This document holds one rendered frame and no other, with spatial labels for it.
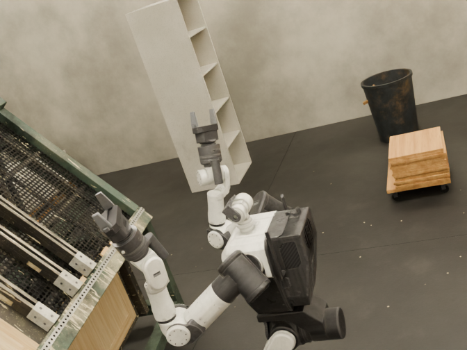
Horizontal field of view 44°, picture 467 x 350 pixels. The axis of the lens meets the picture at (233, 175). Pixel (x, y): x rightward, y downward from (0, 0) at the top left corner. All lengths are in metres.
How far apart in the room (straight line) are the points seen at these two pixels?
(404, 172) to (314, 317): 2.91
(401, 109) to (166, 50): 2.45
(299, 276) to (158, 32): 4.46
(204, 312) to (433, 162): 3.26
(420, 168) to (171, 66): 2.75
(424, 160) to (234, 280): 3.21
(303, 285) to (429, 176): 3.04
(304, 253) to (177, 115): 4.51
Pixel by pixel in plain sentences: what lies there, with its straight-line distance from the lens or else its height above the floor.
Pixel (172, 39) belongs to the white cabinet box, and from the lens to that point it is 6.08.
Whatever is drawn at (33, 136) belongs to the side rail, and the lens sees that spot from 4.05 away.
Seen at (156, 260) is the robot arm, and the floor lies 1.48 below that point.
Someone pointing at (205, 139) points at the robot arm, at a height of 1.63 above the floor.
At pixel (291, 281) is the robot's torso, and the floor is 1.20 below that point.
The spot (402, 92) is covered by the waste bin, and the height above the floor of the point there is 0.51.
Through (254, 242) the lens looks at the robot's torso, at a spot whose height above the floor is 1.37.
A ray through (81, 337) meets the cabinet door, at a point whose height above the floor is 0.56.
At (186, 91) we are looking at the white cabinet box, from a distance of 6.17.
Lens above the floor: 2.22
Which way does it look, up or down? 19 degrees down
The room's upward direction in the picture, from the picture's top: 19 degrees counter-clockwise
